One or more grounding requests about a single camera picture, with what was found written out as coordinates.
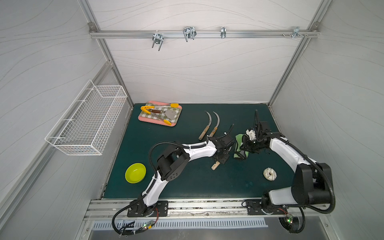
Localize right metal hook bracket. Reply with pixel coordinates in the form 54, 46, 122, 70
282, 27, 309, 39

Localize left black cable bundle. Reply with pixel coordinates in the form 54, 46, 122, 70
111, 196, 160, 236

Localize white wire basket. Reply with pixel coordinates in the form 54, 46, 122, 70
45, 80, 127, 156

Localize green checkered cloth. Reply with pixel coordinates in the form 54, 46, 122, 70
140, 102, 183, 125

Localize white frosted donut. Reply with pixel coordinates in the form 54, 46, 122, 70
263, 168, 277, 182

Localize yellow-tipped steel tongs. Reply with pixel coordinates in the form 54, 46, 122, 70
141, 103, 182, 126

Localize black cable bundle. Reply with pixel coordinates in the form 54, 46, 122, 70
278, 205, 306, 234
111, 196, 160, 236

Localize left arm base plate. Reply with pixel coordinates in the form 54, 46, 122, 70
127, 200, 169, 218

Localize small metal hook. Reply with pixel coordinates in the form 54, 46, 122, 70
221, 27, 227, 39

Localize small sickle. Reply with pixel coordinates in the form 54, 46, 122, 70
209, 112, 220, 137
211, 161, 220, 171
199, 111, 212, 141

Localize metal hook clamp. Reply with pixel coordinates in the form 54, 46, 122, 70
183, 26, 197, 42
152, 33, 164, 51

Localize lime green bowl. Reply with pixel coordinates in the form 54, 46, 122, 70
125, 163, 147, 184

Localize pink plastic tray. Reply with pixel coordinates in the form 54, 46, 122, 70
137, 100, 183, 127

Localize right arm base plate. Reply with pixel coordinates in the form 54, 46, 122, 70
242, 199, 288, 216

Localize right black cable bundle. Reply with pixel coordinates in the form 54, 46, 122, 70
278, 205, 306, 234

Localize middle metal hook clamp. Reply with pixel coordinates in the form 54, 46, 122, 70
183, 26, 197, 42

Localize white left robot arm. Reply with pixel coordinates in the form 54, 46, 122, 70
140, 134, 235, 208

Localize aluminium top rail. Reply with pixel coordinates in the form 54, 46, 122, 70
90, 29, 321, 39

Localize wooden-handled steel spatula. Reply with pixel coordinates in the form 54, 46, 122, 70
149, 109, 178, 120

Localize green and black rag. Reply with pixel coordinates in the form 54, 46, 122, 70
234, 134, 249, 160

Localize left metal hook clamp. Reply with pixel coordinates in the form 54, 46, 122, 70
152, 33, 164, 51

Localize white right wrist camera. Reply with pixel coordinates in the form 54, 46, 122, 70
246, 130, 257, 141

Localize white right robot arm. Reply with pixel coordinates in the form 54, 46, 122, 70
240, 112, 336, 214

